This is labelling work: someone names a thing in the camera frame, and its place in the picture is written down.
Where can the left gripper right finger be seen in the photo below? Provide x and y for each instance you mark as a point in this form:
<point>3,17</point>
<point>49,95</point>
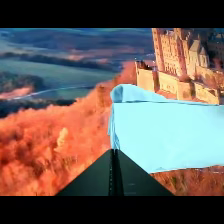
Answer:
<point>138,180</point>

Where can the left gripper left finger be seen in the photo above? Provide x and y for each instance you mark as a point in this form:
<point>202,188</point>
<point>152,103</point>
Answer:
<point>95,178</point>

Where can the light blue shirt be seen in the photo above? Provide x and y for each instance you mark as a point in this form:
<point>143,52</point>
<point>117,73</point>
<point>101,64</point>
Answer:
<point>166,136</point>

